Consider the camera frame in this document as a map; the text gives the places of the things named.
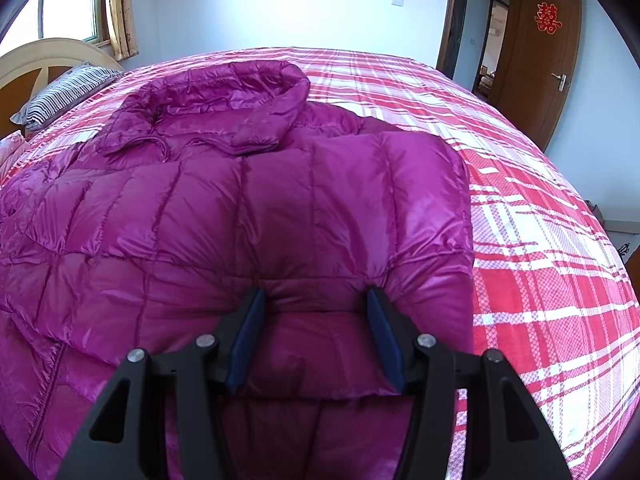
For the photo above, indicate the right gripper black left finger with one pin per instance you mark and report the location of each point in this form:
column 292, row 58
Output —
column 124, row 434

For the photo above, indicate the magenta quilted down jacket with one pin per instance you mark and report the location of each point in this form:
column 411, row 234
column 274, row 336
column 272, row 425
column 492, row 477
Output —
column 201, row 185

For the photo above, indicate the red white plaid bedsheet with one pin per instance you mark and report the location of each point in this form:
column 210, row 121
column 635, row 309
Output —
column 550, row 291

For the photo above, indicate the pink floral folded quilt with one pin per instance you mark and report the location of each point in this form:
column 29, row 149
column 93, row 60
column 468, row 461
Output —
column 11, row 149

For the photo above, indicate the striped pillow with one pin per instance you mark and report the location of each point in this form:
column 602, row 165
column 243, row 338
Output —
column 67, row 91

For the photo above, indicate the brown wooden door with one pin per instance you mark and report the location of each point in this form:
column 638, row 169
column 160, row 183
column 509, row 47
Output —
column 524, row 90

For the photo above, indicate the cream wooden round headboard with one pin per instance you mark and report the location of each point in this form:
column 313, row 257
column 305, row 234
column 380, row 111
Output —
column 28, row 69

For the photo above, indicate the red double happiness sticker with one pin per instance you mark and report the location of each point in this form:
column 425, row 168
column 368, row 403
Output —
column 546, row 18

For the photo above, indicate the right yellow curtain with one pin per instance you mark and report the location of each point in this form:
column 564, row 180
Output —
column 120, row 23

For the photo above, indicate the silver door handle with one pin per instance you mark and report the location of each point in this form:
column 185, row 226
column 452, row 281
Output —
column 562, row 79

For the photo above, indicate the window with metal frame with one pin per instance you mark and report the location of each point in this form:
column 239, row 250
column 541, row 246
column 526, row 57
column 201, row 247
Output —
column 41, row 19

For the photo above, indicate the dark wooden door frame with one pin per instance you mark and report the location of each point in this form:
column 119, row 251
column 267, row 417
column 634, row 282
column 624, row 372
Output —
column 471, row 43

